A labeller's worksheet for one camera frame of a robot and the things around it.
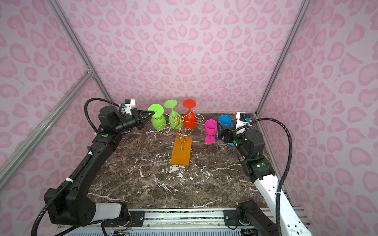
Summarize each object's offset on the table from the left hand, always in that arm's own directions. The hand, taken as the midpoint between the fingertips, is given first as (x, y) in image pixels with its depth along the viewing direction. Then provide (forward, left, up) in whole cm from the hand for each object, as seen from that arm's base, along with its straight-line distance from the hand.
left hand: (154, 110), depth 69 cm
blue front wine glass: (-17, -34, -3) cm, 38 cm away
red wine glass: (+6, -16, -15) cm, 22 cm away
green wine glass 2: (0, -1, -6) cm, 6 cm away
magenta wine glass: (+6, -29, -23) cm, 37 cm away
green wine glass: (0, -9, -8) cm, 12 cm away
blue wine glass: (+15, -39, -25) cm, 49 cm away
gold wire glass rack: (+16, -9, -37) cm, 41 cm away
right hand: (-6, -33, -2) cm, 33 cm away
